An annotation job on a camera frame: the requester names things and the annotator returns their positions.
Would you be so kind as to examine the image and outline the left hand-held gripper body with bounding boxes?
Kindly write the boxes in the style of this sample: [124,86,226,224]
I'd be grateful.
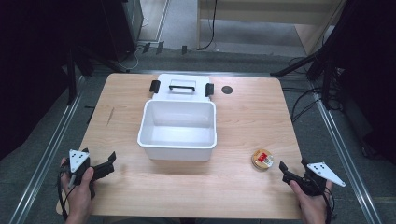
[67,147,104,188]

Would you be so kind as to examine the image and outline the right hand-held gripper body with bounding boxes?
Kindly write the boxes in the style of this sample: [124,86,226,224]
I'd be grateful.
[292,158,347,197]

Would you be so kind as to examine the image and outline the small round snack packet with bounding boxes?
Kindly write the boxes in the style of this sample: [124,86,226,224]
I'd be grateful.
[250,148,275,171]

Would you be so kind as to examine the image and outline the white plastic storage box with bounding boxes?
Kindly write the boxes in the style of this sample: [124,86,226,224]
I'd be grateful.
[136,73,218,162]

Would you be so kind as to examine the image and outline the person's right hand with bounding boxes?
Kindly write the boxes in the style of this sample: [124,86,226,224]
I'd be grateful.
[289,179,333,224]

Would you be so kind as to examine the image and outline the person's left hand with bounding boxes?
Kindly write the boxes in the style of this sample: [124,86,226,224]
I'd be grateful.
[59,157,95,220]

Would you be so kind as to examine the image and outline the black stand legs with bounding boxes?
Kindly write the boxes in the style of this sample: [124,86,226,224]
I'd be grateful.
[64,45,130,106]
[269,43,345,110]

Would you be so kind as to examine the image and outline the dark curtain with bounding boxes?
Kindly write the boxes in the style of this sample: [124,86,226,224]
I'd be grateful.
[323,0,396,166]
[0,0,108,161]

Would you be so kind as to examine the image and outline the dark cabinet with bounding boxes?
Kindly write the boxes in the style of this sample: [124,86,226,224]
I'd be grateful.
[101,0,145,63]

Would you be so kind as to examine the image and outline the light wooden furniture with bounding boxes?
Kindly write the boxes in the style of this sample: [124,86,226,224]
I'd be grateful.
[195,0,347,56]

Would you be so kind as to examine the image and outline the metal floor rail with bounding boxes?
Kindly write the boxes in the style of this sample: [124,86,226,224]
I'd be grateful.
[310,81,385,224]
[8,75,86,224]

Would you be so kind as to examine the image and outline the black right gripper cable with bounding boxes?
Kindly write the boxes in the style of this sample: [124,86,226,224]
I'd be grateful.
[321,186,337,224]

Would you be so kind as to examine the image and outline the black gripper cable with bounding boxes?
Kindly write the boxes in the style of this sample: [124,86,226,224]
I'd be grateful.
[321,186,337,224]
[56,169,70,221]

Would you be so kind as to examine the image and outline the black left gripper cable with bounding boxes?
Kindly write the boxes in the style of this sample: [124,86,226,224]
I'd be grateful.
[56,169,70,221]

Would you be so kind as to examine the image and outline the black floor cables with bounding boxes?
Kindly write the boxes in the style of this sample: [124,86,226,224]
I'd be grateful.
[280,55,331,125]

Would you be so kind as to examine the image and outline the white floor cable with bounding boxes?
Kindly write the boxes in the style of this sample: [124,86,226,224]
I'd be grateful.
[125,17,149,71]

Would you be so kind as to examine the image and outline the black hanging cable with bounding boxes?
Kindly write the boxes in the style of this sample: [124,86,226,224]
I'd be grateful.
[201,0,219,51]

